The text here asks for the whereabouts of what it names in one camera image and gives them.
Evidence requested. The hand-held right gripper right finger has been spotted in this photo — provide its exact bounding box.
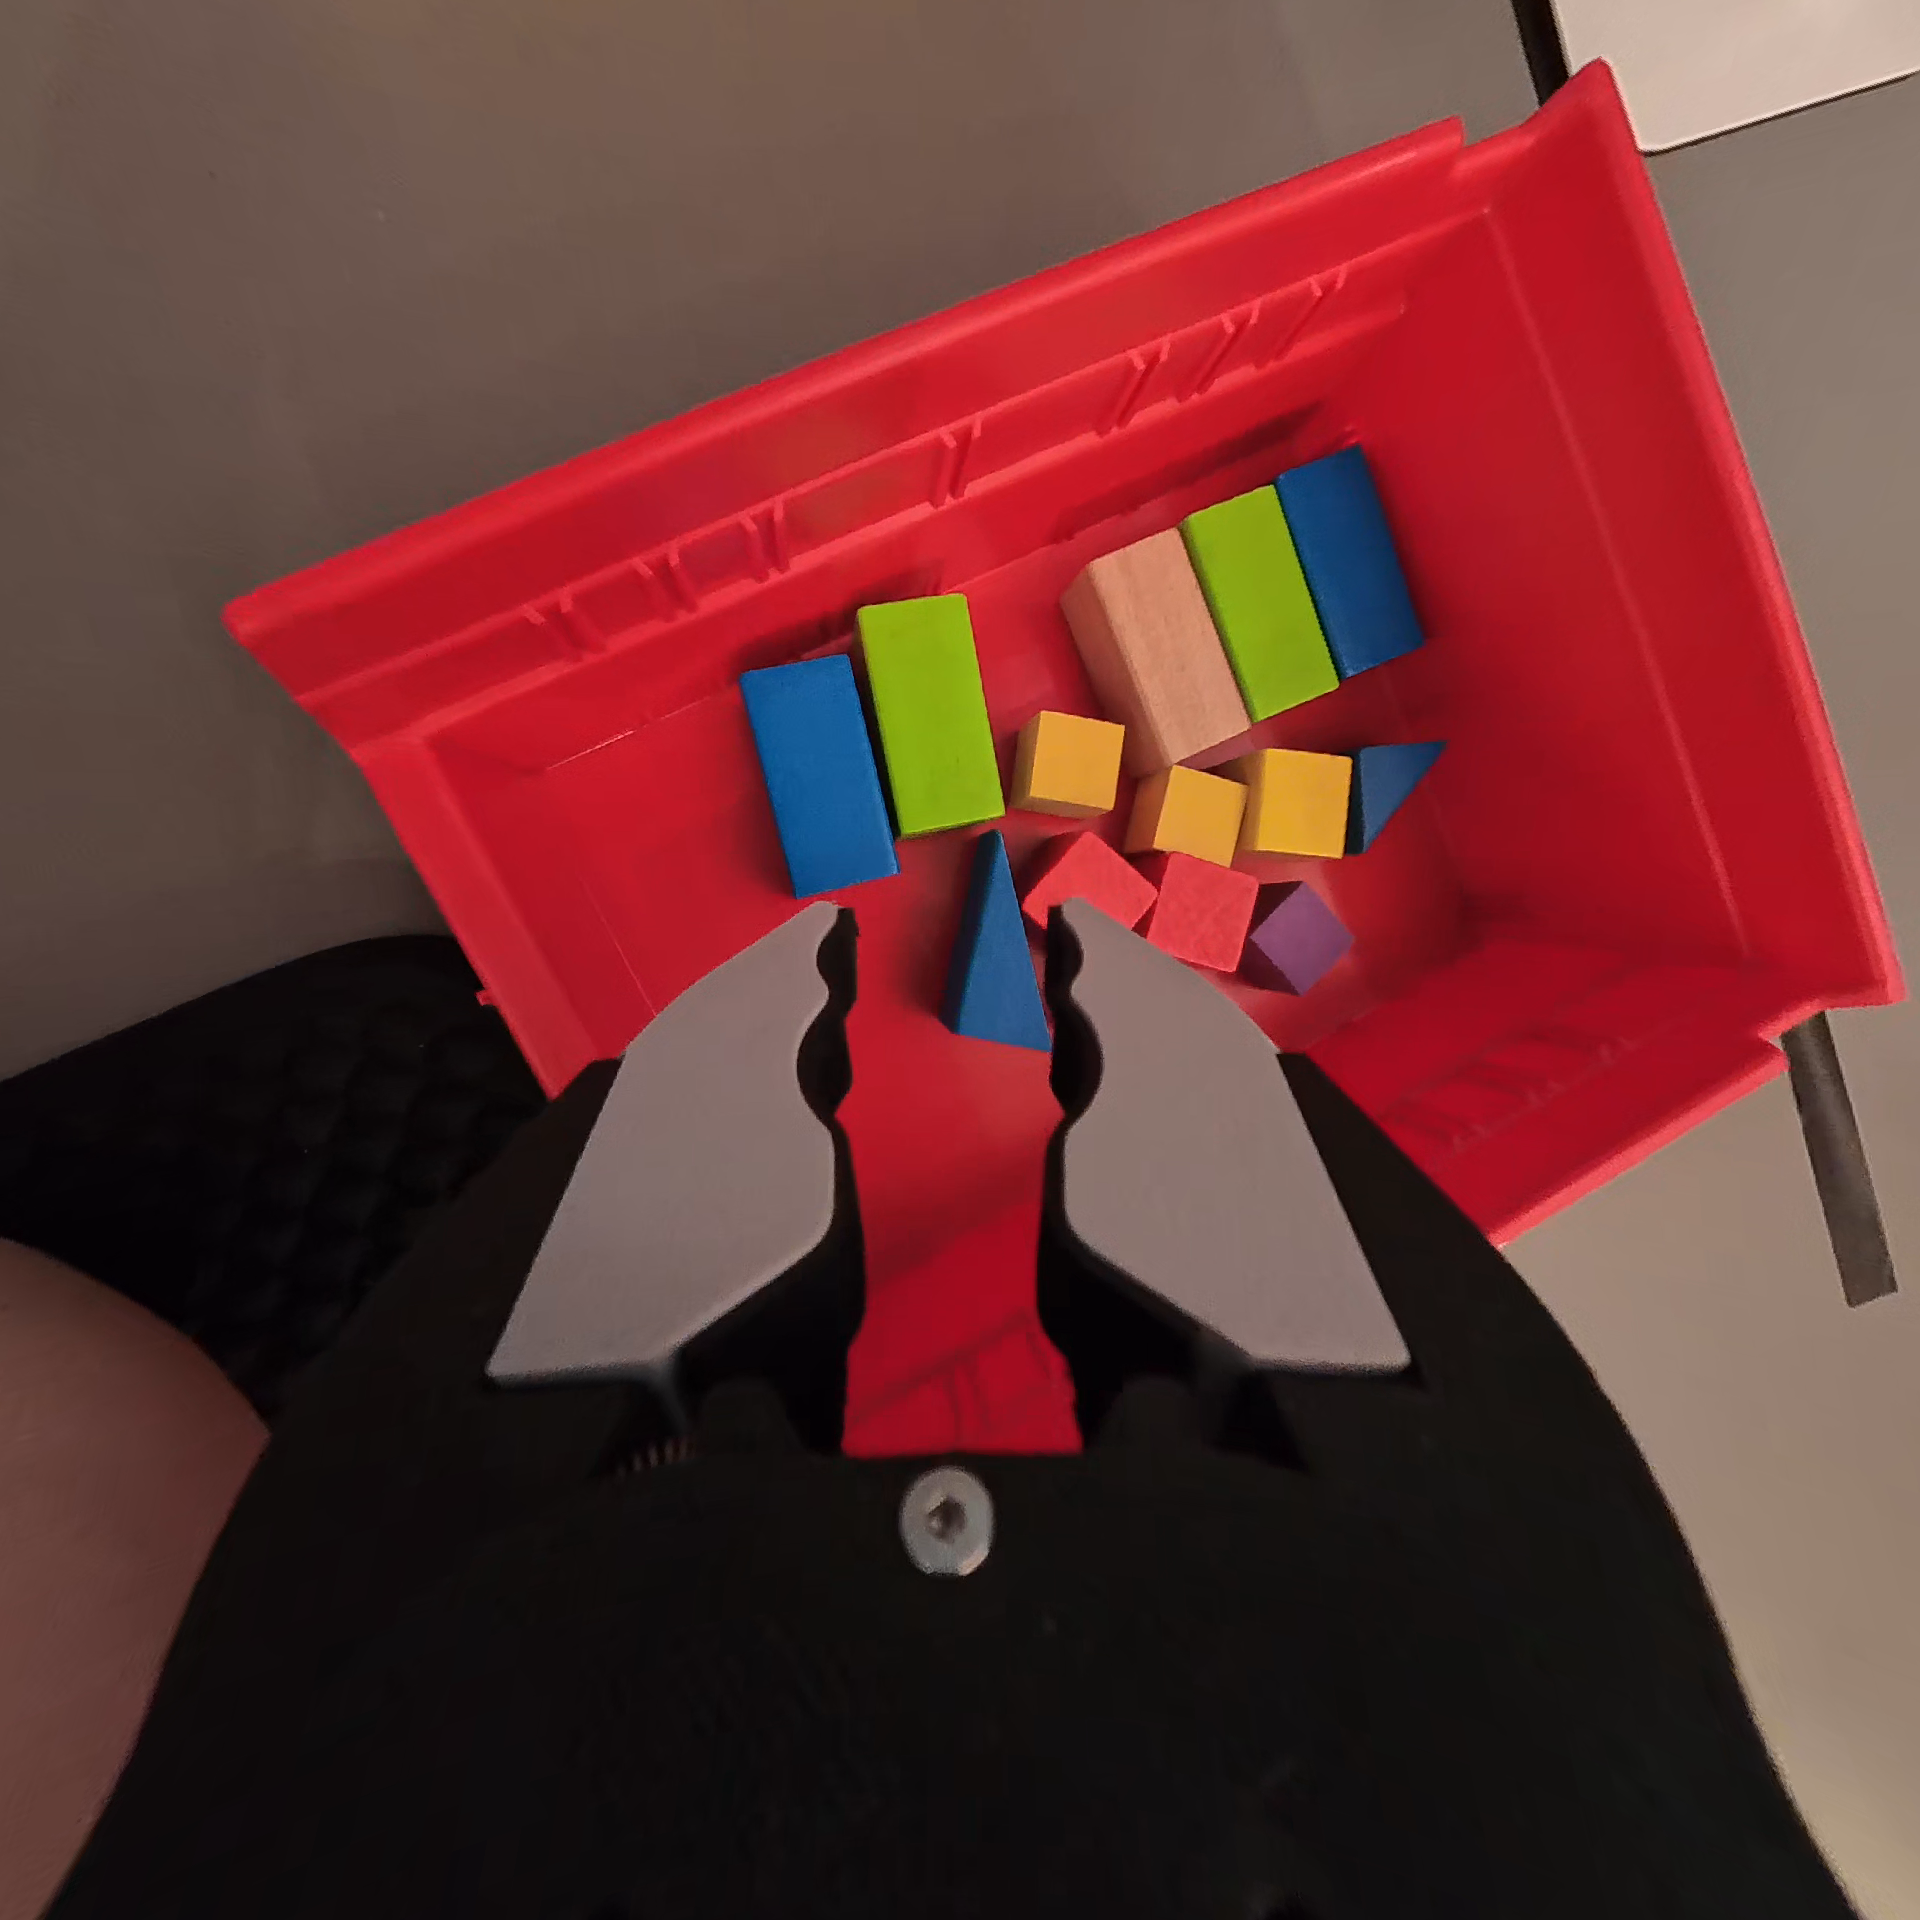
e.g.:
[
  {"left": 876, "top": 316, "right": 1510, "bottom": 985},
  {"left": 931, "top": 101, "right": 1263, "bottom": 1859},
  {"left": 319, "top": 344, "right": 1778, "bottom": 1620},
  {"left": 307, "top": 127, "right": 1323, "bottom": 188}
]
[{"left": 1036, "top": 896, "right": 1414, "bottom": 1430}]

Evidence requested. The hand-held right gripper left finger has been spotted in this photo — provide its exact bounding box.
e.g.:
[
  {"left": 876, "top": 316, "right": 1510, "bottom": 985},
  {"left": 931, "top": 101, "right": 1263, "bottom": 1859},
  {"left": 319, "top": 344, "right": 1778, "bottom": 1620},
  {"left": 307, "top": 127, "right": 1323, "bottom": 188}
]
[{"left": 485, "top": 900, "right": 872, "bottom": 1440}]

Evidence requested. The purple wooden cube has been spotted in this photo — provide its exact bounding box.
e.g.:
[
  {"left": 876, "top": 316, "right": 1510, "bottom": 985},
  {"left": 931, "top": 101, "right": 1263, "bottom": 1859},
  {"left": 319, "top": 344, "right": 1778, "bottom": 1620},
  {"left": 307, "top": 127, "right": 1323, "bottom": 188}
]
[{"left": 1246, "top": 879, "right": 1358, "bottom": 998}]

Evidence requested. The red wooden cube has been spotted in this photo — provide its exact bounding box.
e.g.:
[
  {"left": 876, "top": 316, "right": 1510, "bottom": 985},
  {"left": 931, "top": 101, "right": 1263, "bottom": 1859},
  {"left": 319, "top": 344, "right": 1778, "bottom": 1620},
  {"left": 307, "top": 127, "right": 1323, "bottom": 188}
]
[
  {"left": 1136, "top": 852, "right": 1262, "bottom": 972},
  {"left": 1024, "top": 831, "right": 1162, "bottom": 935}
]

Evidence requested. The blue rectangular wooden block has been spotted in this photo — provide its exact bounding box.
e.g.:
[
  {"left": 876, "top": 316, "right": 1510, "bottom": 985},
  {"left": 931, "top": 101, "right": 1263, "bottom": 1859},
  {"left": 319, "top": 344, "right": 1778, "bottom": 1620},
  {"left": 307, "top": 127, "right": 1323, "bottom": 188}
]
[
  {"left": 738, "top": 653, "right": 901, "bottom": 897},
  {"left": 1276, "top": 446, "right": 1427, "bottom": 681},
  {"left": 938, "top": 829, "right": 1054, "bottom": 1054}
]

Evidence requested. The red plastic bin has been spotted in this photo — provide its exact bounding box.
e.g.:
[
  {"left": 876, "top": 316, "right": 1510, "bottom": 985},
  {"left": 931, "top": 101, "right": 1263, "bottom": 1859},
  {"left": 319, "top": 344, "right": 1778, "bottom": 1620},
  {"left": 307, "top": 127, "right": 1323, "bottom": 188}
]
[{"left": 222, "top": 60, "right": 1906, "bottom": 1461}]

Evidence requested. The orange wooden cube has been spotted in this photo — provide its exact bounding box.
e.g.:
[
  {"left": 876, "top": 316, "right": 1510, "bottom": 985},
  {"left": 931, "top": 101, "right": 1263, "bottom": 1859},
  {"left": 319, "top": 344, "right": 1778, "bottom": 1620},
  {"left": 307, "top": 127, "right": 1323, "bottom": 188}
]
[
  {"left": 1231, "top": 747, "right": 1356, "bottom": 862},
  {"left": 1011, "top": 711, "right": 1128, "bottom": 821},
  {"left": 1125, "top": 766, "right": 1251, "bottom": 871}
]

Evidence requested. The small blue triangle block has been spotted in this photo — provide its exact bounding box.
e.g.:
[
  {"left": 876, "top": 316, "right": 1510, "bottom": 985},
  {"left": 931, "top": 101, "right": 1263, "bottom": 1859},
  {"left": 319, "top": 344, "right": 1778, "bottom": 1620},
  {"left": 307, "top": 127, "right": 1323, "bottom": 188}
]
[{"left": 1344, "top": 737, "right": 1450, "bottom": 857}]

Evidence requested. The green wooden block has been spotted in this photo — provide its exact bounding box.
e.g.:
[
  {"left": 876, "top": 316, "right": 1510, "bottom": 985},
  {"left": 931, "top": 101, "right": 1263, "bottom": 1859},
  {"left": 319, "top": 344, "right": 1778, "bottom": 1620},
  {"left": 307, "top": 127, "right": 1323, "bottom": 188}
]
[
  {"left": 855, "top": 591, "right": 1007, "bottom": 836},
  {"left": 1179, "top": 485, "right": 1341, "bottom": 721}
]

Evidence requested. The beige long wooden block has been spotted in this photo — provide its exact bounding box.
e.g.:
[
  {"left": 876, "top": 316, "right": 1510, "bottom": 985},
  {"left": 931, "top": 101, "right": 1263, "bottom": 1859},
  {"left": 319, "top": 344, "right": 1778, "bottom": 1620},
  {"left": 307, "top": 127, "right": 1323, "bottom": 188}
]
[{"left": 1061, "top": 528, "right": 1255, "bottom": 779}]

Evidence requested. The person's right forearm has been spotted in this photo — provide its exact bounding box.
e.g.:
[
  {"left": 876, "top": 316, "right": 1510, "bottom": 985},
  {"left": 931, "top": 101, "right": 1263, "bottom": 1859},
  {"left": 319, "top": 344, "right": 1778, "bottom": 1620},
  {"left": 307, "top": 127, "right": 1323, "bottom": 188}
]
[{"left": 0, "top": 1236, "right": 275, "bottom": 1920}]

